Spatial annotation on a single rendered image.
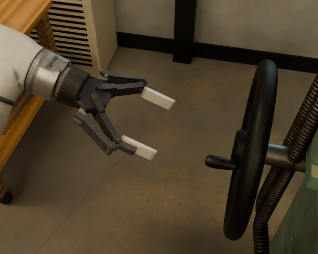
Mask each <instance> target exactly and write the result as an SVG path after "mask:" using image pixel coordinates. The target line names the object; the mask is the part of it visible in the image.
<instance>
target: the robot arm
mask: <svg viewBox="0 0 318 254"><path fill-rule="evenodd" d="M71 66H72V63H71V61H70V60H69V59H67V58H65V57H62V56H60V55H58V54H56V53H54V52H52V51H51V50H49V49H46V48H44V47H42V46H40V45H39V44H38V43H37V42H35V41H34V40H33V39H32V38H30V37H29V36H27V35H25V34H23V33H21V32H19V31H17V30H15V29H13V28H10V27H8V26H5V25H2V24H0V138H1V136H2V134H3V132H4V130H5V128H6V125H7V123H8V121H9V118H10V114H11V111H12V109H13V106H14V104H15V102H16V100H17V99H18V97H19V96H20V95H21V93H22V92H23V91H24V90H25V91H28V92H29V93H31V94H34V95H36V96H39V97H41V98H43V99H45V100H47V101H49V102H53V101H55V100H56V99H57V100H58V102H60V103H62V104H65V105H67V106H69V107H71V108H74V107H76V108H77V109H78V111H75V112H74V116H73V119H72V122H73V123H74V124H76V125H78V126H80V127H81V128H83V129H84V131H85V132H86V133H87V134H88V135H89V136H90V137H91V138H92V139H93V140H94V141H95V142H96V144H97V145H98V146H99V147H100V148H101V149H102V150H103V151H104V152H105V153H106V154H107V155H110V154H111V153H112V152H113V151H116V150H117V149H119V150H121V151H123V152H125V153H128V154H130V155H134V154H137V155H139V156H142V157H144V158H146V159H148V160H150V161H152V159H153V158H154V156H155V155H156V153H157V150H155V149H153V148H151V147H148V146H146V145H144V144H142V143H140V142H138V141H135V140H133V139H131V138H129V137H127V136H122V138H120V136H119V135H118V133H117V131H116V130H115V128H114V126H113V125H112V123H111V121H110V120H109V118H108V116H107V114H106V113H105V108H106V106H107V104H108V103H109V101H110V99H111V98H113V97H115V96H123V95H132V94H140V93H141V95H140V96H141V97H142V98H144V99H146V100H148V101H150V102H152V103H154V104H157V105H159V106H161V107H163V108H165V109H167V110H171V108H172V107H173V105H174V103H175V100H174V99H171V98H169V97H167V96H165V95H163V94H161V93H160V91H158V90H156V89H154V88H152V87H150V86H148V85H147V80H146V76H145V75H138V74H129V73H119V72H111V71H108V70H106V69H100V70H99V74H98V77H97V78H93V77H91V76H90V74H89V73H88V72H86V71H84V70H81V69H79V68H77V67H71ZM105 83H109V84H105ZM87 113H91V114H92V116H93V118H94V119H95V121H97V122H98V124H99V126H100V127H101V129H102V131H103V132H102V131H101V130H100V129H99V128H98V127H97V125H96V124H95V123H94V122H93V121H92V120H91V119H90V118H89V117H88V116H87V115H86V114H87Z"/></svg>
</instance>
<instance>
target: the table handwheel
mask: <svg viewBox="0 0 318 254"><path fill-rule="evenodd" d="M277 86H278V69H277V66H276V64H275V63H274V62H273V61H272V60H269V59H266V60H263V61H261V62H260V63H259V64H258V66H257V69H256V71H255V74H254V78H253V81H252V85H251V89H250V93H249V97H248V101H247V105H246V109H245V114H244V119H243V123H242V128H241V129H240V130H238V131H237V132H236V135H235V139H234V144H233V149H232V154H231V159H230V161H231V162H232V164H233V165H235V171H232V176H231V181H230V187H229V192H228V198H227V204H226V210H225V217H224V227H223V230H224V235H225V237H226V238H227V239H229V240H232V241H234V240H238V239H240V238H241V237H242V235H243V234H244V232H245V230H246V228H247V225H248V222H249V220H250V217H251V213H252V210H253V207H254V203H255V200H256V196H257V192H258V188H259V184H260V180H261V176H262V172H263V167H264V164H265V165H270V166H274V167H280V168H284V169H285V168H288V167H292V168H293V170H295V171H298V172H303V173H305V162H306V153H305V155H304V156H303V159H302V160H300V163H296V164H295V165H296V166H291V165H289V164H290V163H291V162H290V161H289V160H288V157H289V156H288V150H289V148H290V147H289V146H284V145H279V144H274V143H270V142H269V140H270V135H271V129H272V123H273V117H274V111H275V104H276V96H277ZM289 169H291V168H289Z"/></svg>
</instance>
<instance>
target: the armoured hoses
mask: <svg viewBox="0 0 318 254"><path fill-rule="evenodd" d="M317 128H318V71H317V74H316V76H315V79H314V80H313V83H312V84H311V87H310V88H309V90H308V93H307V95H306V97H305V100H304V101H303V103H302V106H301V107H300V109H299V112H298V113H297V115H296V118H295V119H294V121H293V124H292V126H291V127H290V129H289V132H288V134H287V136H286V138H285V140H284V142H283V144H282V145H284V146H289V147H290V148H289V150H288V156H289V157H288V160H289V161H290V162H291V163H290V164H289V165H291V166H296V165H295V164H296V163H300V160H302V159H303V156H304V155H305V153H306V151H307V149H308V146H309V144H310V143H311V140H312V137H313V136H314V134H315V131H316V129H317ZM295 172H296V171H295V170H293V169H289V168H285V169H284V168H280V167H274V166H271V169H270V171H269V173H268V175H267V177H266V179H265V181H264V183H263V185H262V187H261V189H260V191H259V193H258V195H257V197H256V203H255V205H256V206H255V208H256V210H255V211H256V214H255V215H256V216H255V218H254V222H253V229H252V230H253V235H254V236H253V238H254V240H253V241H254V243H253V244H254V245H255V246H254V249H255V250H254V252H255V254H269V253H270V251H269V249H270V248H269V246H270V245H269V237H268V236H269V234H268V232H269V231H268V220H269V219H270V217H271V215H272V213H273V211H274V209H275V208H276V206H277V204H278V202H279V201H280V199H281V197H282V195H283V193H284V191H285V190H286V188H287V186H288V184H289V182H290V181H291V179H292V177H293V175H294V174H295Z"/></svg>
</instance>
